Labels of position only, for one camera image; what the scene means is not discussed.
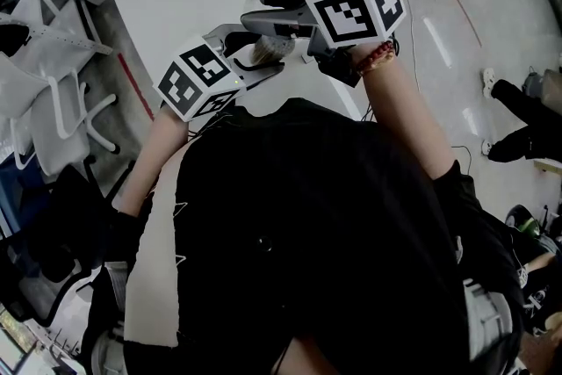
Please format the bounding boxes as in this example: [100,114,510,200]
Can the beaded bracelet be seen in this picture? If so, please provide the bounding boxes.
[355,40,396,76]

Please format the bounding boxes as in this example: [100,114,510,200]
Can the person's left forearm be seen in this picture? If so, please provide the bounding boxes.
[118,103,194,216]

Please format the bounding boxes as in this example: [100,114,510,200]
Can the white metal storage rack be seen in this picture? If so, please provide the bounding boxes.
[0,0,115,58]

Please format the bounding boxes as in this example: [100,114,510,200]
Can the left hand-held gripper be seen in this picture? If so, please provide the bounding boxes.
[153,23,285,123]

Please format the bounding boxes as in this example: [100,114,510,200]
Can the person's black white shirt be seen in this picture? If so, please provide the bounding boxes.
[81,97,526,375]

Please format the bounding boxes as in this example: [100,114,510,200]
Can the blue cabinet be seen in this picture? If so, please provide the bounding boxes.
[0,153,49,238]

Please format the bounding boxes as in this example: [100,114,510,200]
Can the person's right forearm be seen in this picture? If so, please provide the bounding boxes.
[350,43,458,181]

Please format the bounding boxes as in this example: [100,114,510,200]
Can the white harness strap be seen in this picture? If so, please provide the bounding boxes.
[104,261,128,321]
[463,278,515,365]

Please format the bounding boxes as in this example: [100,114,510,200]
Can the white office chair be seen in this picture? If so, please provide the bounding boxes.
[0,52,122,177]

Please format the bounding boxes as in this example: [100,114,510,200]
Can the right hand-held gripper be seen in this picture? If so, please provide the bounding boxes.
[240,0,407,89]

